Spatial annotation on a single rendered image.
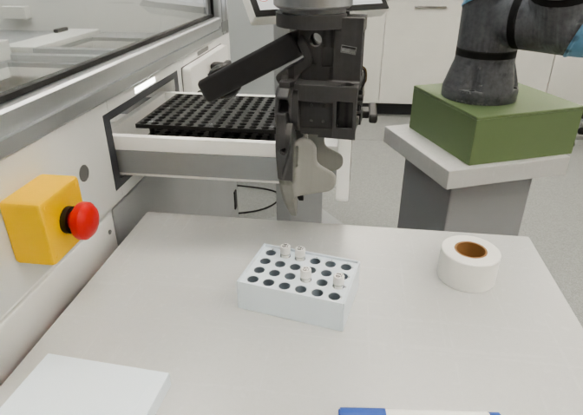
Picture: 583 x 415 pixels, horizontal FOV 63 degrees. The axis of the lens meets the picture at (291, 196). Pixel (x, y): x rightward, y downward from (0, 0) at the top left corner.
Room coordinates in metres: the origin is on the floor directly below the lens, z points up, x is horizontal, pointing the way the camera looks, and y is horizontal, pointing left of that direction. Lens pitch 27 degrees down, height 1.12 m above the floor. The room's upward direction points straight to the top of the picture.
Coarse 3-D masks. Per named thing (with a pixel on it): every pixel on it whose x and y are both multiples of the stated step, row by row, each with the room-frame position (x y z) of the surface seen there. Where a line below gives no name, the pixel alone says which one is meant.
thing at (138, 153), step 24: (168, 96) 0.88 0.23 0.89; (264, 96) 0.86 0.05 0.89; (120, 120) 0.72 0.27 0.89; (120, 144) 0.64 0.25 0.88; (144, 144) 0.64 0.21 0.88; (168, 144) 0.63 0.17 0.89; (192, 144) 0.63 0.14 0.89; (216, 144) 0.62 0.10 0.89; (240, 144) 0.62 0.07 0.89; (264, 144) 0.62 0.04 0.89; (336, 144) 0.61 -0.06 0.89; (120, 168) 0.64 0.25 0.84; (144, 168) 0.64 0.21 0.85; (168, 168) 0.63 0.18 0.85; (192, 168) 0.63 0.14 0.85; (216, 168) 0.62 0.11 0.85; (240, 168) 0.62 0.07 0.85; (264, 168) 0.61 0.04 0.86
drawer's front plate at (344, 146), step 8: (344, 144) 0.58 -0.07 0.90; (344, 152) 0.58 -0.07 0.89; (344, 160) 0.58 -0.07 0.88; (344, 168) 0.58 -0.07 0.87; (344, 176) 0.58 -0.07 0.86; (336, 184) 0.58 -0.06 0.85; (344, 184) 0.58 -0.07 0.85; (336, 192) 0.58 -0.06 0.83; (344, 192) 0.58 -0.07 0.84; (336, 200) 0.59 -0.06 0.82; (344, 200) 0.58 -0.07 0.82
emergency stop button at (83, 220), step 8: (80, 208) 0.43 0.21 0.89; (88, 208) 0.43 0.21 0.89; (96, 208) 0.45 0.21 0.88; (72, 216) 0.42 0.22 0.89; (80, 216) 0.42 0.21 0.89; (88, 216) 0.43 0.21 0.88; (96, 216) 0.44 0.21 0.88; (72, 224) 0.42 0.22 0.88; (80, 224) 0.42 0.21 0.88; (88, 224) 0.42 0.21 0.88; (96, 224) 0.44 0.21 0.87; (72, 232) 0.41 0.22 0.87; (80, 232) 0.42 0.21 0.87; (88, 232) 0.42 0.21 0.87
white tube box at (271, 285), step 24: (264, 264) 0.47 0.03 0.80; (288, 264) 0.47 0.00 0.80; (312, 264) 0.47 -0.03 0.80; (336, 264) 0.47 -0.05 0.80; (240, 288) 0.43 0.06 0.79; (264, 288) 0.42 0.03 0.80; (288, 288) 0.42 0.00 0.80; (312, 288) 0.42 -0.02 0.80; (264, 312) 0.42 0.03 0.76; (288, 312) 0.41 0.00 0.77; (312, 312) 0.40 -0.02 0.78; (336, 312) 0.40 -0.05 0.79
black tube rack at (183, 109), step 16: (176, 96) 0.84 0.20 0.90; (192, 96) 0.83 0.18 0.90; (240, 96) 0.84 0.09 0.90; (256, 96) 0.83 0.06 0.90; (160, 112) 0.74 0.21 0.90; (176, 112) 0.74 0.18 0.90; (192, 112) 0.74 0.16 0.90; (208, 112) 0.74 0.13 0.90; (224, 112) 0.74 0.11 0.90; (240, 112) 0.75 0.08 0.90; (256, 112) 0.74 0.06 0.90; (272, 112) 0.74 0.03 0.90; (160, 128) 0.68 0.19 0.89; (176, 128) 0.67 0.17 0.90; (192, 128) 0.67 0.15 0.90; (208, 128) 0.67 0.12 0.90; (224, 128) 0.66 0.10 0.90; (240, 128) 0.66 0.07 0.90; (256, 128) 0.66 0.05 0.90
